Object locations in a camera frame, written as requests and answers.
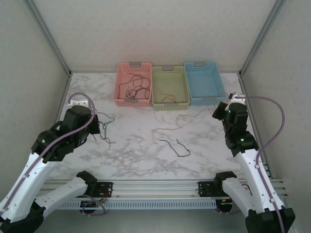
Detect thin dark green wire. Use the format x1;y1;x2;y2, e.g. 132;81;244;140
101;121;115;150

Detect thin orange wire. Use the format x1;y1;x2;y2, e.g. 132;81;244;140
175;92;228;128
154;87;177;104
151;125;182;144

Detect thin black wire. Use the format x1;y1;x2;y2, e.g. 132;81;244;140
136;84;152;100
125;87;140;99
118;72;144;100
132;74;152;90
159;138;191;158
125;83;146;99

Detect blue plastic basket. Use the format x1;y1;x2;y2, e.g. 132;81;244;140
183;61;228;107

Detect green plastic basket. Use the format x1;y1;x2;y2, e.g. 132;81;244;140
151;65;190;112

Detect pink plastic basket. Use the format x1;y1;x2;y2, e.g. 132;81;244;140
113;61;153;108

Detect small circuit board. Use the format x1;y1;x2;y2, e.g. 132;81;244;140
81;200;107;210
216;199;234;212

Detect aluminium table side rail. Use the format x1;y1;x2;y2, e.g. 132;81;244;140
54;71;73;127
238;71;273;181

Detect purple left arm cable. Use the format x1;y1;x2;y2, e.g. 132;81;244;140
0;92;108;217

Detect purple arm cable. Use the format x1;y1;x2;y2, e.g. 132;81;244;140
213;95;287;233
0;92;108;217

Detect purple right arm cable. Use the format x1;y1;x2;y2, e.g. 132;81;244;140
213;95;287;233

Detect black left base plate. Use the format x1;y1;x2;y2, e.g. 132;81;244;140
92;181;114;198

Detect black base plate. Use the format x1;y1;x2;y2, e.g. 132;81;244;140
92;181;114;198
198;181;220;198

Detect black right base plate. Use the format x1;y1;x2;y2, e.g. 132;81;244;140
198;181;220;198

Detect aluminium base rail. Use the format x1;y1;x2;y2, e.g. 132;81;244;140
45;178;290;200

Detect aluminium frame post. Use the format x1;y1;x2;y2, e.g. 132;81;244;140
239;0;287;76
25;0;72;76

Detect white slotted cable duct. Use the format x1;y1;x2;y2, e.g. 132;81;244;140
58;199;217;210

